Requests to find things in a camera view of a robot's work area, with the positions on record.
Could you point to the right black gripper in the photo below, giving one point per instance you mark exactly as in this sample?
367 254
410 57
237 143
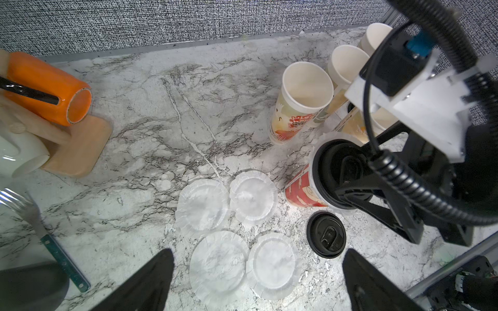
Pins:
473 181

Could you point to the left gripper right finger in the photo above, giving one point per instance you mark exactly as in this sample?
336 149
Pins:
369 289

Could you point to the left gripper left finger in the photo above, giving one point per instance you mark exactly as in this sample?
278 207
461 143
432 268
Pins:
147 289

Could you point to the red paper milk tea cup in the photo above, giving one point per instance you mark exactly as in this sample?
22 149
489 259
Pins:
300 193

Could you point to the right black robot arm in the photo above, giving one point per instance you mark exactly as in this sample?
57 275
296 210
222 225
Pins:
398 59

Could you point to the white leak-proof paper disc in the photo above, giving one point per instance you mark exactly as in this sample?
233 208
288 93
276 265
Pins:
217 269
253 198
203 208
274 267

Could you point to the cream paper cup front right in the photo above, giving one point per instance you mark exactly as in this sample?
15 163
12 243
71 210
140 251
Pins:
353 123

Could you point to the cream paper cup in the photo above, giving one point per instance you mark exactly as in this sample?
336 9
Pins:
373 37
344 65
353 123

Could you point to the black cup lid front left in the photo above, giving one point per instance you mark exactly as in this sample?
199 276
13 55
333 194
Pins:
326 235

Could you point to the red white paper cup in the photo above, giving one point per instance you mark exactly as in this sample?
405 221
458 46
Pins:
306 89

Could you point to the cream paper cup back middle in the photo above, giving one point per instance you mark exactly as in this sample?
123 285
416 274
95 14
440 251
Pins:
344 65

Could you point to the cream paper cup back right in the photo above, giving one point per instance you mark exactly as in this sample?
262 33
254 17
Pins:
373 37

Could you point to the wooden mug tree stand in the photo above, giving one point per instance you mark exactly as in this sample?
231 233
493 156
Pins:
74 150

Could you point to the white mug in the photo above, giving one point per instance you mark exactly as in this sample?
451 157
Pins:
21 153

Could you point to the orange mug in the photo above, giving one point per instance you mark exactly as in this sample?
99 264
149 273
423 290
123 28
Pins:
47 91

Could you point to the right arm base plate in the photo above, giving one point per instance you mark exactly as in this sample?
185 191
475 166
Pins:
470 287

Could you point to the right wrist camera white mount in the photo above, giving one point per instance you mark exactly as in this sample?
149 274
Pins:
433 105

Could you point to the silver fork green handle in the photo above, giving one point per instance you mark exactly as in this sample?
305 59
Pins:
27 210

